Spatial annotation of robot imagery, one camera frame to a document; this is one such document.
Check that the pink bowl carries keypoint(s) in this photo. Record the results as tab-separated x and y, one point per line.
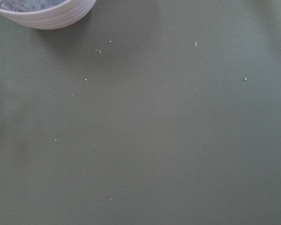
56	17

